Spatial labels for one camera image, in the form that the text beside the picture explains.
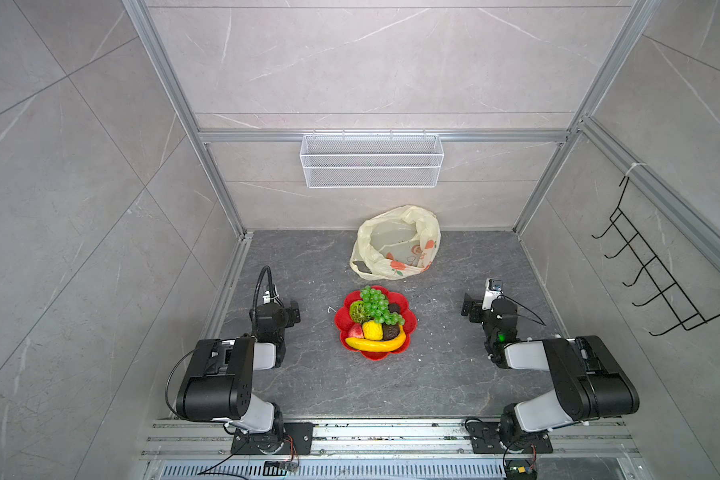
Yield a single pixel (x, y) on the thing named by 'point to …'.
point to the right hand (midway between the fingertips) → (481, 292)
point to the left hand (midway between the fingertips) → (275, 297)
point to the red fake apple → (356, 331)
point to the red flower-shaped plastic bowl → (408, 315)
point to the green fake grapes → (377, 307)
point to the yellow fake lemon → (372, 330)
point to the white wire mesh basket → (365, 161)
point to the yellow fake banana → (375, 345)
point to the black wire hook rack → (674, 292)
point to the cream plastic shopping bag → (398, 244)
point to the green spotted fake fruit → (359, 311)
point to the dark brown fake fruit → (389, 332)
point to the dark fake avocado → (394, 307)
